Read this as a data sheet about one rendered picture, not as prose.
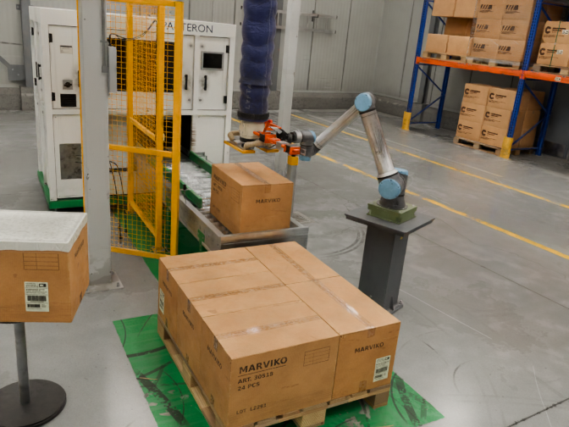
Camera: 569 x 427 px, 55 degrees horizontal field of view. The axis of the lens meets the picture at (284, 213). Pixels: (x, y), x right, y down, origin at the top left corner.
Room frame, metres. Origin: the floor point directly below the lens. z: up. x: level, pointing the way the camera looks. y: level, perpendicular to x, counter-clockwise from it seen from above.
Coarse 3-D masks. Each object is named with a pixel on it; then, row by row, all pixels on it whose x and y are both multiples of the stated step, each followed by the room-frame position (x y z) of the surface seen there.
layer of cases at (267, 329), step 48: (192, 288) 2.81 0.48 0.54; (240, 288) 2.86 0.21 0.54; (288, 288) 2.92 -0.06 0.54; (336, 288) 2.97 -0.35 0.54; (192, 336) 2.60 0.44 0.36; (240, 336) 2.35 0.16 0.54; (288, 336) 2.39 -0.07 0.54; (336, 336) 2.43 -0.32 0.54; (384, 336) 2.59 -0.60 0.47; (240, 384) 2.18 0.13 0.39; (288, 384) 2.31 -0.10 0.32; (336, 384) 2.45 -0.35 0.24; (384, 384) 2.62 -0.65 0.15
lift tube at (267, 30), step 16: (256, 0) 3.85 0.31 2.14; (272, 0) 3.88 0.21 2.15; (256, 16) 3.85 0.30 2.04; (272, 16) 3.90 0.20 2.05; (256, 32) 3.84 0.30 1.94; (272, 32) 3.89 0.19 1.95; (240, 48) 3.93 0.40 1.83; (256, 48) 3.85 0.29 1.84; (272, 48) 3.91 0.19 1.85; (240, 64) 3.90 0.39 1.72; (256, 64) 3.85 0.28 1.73; (272, 64) 3.93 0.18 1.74; (240, 80) 3.90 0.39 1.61; (256, 80) 3.85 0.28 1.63
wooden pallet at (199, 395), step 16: (160, 320) 3.13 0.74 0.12; (160, 336) 3.13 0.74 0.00; (176, 352) 2.93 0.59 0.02; (192, 384) 2.61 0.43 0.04; (208, 400) 2.36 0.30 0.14; (336, 400) 2.46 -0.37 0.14; (352, 400) 2.51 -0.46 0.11; (368, 400) 2.63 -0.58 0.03; (384, 400) 2.63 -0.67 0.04; (208, 416) 2.38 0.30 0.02; (288, 416) 2.32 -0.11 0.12; (304, 416) 2.36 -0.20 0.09; (320, 416) 2.41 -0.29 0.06
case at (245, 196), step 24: (216, 168) 4.03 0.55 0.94; (240, 168) 4.06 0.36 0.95; (264, 168) 4.12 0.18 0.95; (216, 192) 4.01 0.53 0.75; (240, 192) 3.61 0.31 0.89; (264, 192) 3.67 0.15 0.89; (288, 192) 3.76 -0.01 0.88; (216, 216) 3.99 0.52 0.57; (240, 216) 3.59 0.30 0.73; (264, 216) 3.68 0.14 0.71; (288, 216) 3.77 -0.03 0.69
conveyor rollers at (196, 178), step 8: (168, 168) 5.35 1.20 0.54; (184, 168) 5.42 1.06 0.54; (192, 168) 5.47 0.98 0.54; (200, 168) 5.51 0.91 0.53; (184, 176) 5.07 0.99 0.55; (192, 176) 5.11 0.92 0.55; (200, 176) 5.14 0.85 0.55; (208, 176) 5.18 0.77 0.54; (192, 184) 4.90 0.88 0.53; (200, 184) 4.87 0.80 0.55; (208, 184) 4.90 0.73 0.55; (200, 192) 4.66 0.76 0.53; (208, 192) 4.63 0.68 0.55; (208, 200) 4.43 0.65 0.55; (200, 208) 4.20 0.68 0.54; (208, 208) 4.23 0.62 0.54; (208, 216) 4.04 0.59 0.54; (216, 224) 3.88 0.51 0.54; (224, 232) 3.72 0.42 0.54
